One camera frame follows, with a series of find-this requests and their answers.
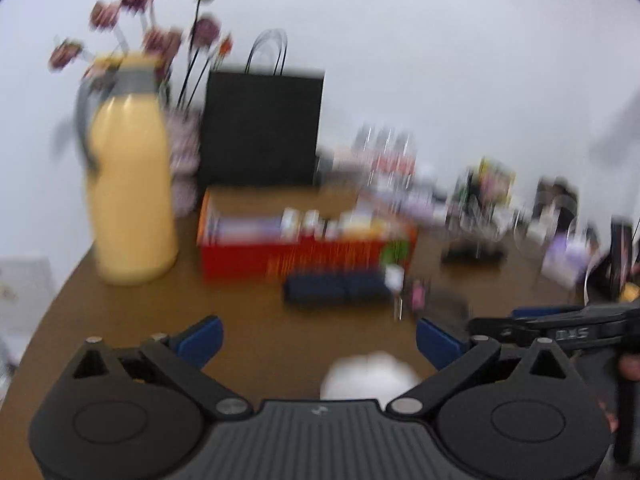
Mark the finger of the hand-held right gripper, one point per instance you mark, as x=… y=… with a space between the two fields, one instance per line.
x=505 y=329
x=535 y=312

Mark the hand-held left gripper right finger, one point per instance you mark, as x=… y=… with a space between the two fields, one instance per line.
x=439 y=345

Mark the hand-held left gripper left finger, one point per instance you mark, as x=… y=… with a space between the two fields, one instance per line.
x=200 y=341

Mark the red cardboard box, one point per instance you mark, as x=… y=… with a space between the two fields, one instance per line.
x=300 y=260

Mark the small white jar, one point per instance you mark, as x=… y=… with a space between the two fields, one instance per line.
x=331 y=228
x=311 y=222
x=290 y=224

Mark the person's right hand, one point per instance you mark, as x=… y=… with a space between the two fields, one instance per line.
x=631 y=363

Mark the purple tissue pack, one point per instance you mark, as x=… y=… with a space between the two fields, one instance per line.
x=565 y=262

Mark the white cloth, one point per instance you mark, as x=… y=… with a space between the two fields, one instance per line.
x=370 y=372

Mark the white lidded green jar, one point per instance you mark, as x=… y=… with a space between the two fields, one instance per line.
x=394 y=276

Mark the navy fabric pouch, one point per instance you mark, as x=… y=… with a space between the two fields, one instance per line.
x=335 y=289

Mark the purple packet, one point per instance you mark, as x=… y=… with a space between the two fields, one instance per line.
x=247 y=227

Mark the folded purple towel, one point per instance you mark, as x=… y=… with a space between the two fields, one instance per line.
x=422 y=207

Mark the yellow thermos jug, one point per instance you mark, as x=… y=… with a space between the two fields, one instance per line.
x=132 y=185

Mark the purple patterned vase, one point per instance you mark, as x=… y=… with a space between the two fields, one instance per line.
x=184 y=160

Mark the white furniture panel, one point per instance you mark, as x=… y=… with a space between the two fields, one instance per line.
x=25 y=290

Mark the clear water bottle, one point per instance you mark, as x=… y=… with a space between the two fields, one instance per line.
x=387 y=160
x=407 y=160
x=366 y=160

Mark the clear plastic box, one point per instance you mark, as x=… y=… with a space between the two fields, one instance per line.
x=336 y=165

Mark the black paper bag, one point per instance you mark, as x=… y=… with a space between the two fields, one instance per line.
x=260 y=130

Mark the bunch of dried pink roses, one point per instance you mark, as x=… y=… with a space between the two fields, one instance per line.
x=160 y=42

